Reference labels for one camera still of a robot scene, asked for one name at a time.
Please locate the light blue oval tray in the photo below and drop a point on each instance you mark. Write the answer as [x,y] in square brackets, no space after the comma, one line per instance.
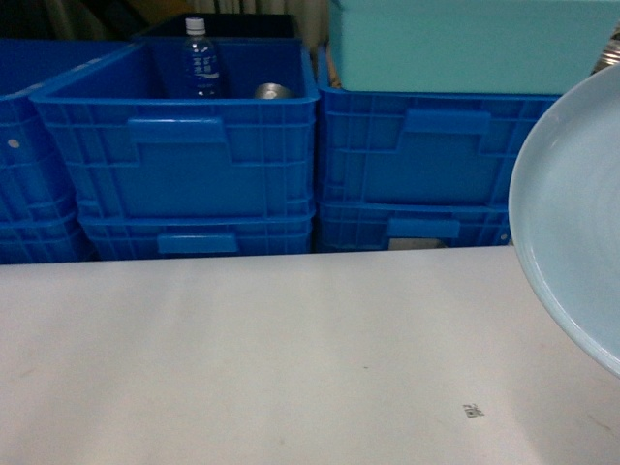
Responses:
[564,214]

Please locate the blue crate bottom right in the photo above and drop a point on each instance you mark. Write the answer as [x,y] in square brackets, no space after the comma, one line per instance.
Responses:
[357,227]

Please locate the blue crate top right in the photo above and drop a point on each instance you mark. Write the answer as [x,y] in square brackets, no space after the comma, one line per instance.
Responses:
[419,148]

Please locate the round metal can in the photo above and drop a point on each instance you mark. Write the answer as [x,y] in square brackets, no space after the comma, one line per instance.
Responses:
[273,91]

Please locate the clear plastic water bottle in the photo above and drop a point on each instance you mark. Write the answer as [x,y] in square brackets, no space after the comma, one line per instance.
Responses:
[200,59]

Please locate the blue crate top centre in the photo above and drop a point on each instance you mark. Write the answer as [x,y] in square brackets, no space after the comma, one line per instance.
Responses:
[138,144]

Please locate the blue crate bottom centre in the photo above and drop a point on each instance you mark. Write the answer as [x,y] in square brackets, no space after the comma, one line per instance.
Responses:
[122,239]

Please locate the dark blue rear crate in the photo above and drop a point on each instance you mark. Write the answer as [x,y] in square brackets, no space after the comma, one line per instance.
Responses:
[228,26]

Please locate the blue crate bottom left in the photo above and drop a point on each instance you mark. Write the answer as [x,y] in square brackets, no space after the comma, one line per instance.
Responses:
[60,240]

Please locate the turquoise plastic box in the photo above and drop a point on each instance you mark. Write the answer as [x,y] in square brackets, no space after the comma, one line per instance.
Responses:
[510,47]

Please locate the blue crate top left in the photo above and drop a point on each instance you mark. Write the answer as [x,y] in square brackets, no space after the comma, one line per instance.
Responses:
[35,185]

